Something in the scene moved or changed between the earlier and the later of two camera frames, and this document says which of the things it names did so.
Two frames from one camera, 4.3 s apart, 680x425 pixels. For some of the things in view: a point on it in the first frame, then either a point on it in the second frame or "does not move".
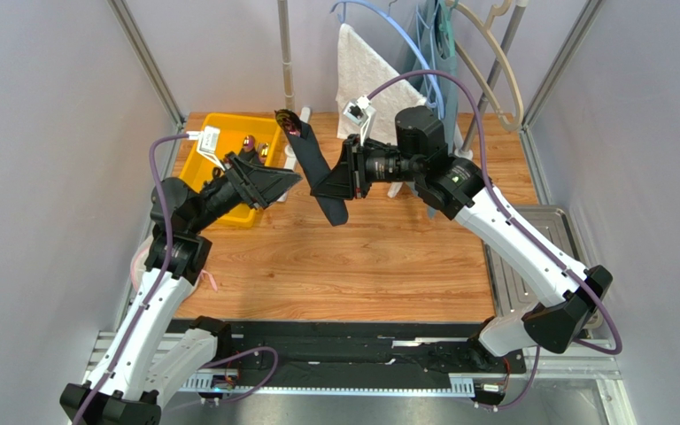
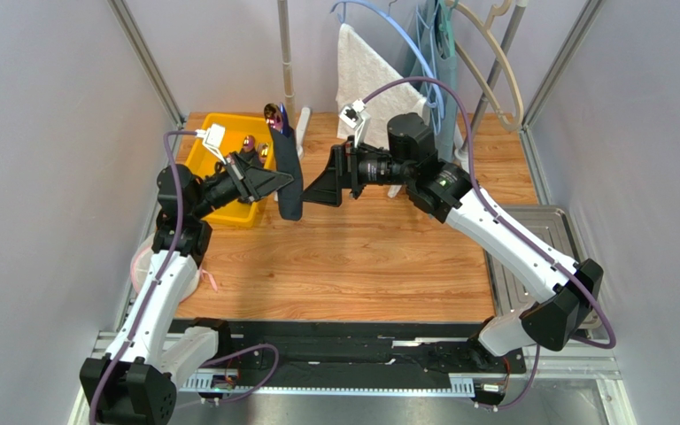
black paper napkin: [313, 164] -> [287, 161]
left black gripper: [264, 185] does not move
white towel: [359, 71] does not move
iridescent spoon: [289, 121] -> [273, 116]
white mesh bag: [138, 268] does not move
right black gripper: [353, 168] does not move
